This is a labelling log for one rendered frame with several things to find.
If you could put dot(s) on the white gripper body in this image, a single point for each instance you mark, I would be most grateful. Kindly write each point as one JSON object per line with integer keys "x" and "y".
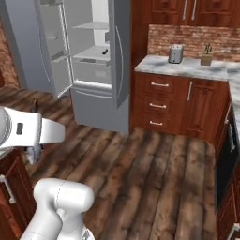
{"x": 53, "y": 131}

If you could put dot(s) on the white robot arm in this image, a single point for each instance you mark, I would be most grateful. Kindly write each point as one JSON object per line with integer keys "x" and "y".
{"x": 62, "y": 200}

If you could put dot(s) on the clear fridge crisper drawer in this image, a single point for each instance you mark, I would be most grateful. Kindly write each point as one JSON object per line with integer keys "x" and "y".
{"x": 92, "y": 72}

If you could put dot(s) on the white fridge rack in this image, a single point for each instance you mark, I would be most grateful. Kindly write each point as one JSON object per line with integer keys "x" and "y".
{"x": 90, "y": 54}
{"x": 92, "y": 25}

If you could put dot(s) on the grey left fridge door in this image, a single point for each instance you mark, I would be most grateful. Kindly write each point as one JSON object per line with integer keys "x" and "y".
{"x": 25, "y": 47}

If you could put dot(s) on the grey fridge door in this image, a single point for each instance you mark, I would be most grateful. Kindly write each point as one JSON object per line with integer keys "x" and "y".
{"x": 25, "y": 47}
{"x": 125, "y": 62}

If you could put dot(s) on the grey right fridge door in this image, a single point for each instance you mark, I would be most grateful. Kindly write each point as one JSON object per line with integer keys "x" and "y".
{"x": 125, "y": 62}

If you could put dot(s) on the grey fridge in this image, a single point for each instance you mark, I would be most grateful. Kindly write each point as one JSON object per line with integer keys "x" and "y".
{"x": 82, "y": 12}

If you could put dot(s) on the grey mottled blocky object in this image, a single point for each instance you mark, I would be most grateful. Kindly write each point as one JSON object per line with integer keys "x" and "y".
{"x": 33, "y": 154}

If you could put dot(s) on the grey freezer drawer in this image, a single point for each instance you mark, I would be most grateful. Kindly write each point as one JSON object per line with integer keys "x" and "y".
{"x": 100, "y": 112}

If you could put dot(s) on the wooden cupboard door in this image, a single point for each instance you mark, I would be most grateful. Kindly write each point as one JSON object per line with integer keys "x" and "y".
{"x": 22, "y": 193}

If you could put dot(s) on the small dark food item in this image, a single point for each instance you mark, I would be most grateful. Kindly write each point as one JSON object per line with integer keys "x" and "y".
{"x": 104, "y": 52}

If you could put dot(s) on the tall wooden side panel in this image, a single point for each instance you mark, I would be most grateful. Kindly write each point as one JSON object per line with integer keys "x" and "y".
{"x": 139, "y": 37}

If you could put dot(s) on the silver toaster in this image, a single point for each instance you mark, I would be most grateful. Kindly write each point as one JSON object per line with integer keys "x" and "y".
{"x": 176, "y": 53}

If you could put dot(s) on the wooden base cupboards with drawers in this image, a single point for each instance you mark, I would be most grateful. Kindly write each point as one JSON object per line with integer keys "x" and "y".
{"x": 200, "y": 106}

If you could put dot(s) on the wooden knife block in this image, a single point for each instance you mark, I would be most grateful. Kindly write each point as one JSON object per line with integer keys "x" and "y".
{"x": 206, "y": 57}

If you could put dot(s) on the black built-in appliance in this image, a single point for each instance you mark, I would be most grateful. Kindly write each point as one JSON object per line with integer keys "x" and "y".
{"x": 226, "y": 165}

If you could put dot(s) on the wooden corner base cupboard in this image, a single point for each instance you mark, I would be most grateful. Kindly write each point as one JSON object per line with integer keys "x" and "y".
{"x": 229, "y": 215}

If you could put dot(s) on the wooden wall cupboards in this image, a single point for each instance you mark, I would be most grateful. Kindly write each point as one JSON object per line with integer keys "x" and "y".
{"x": 212, "y": 12}

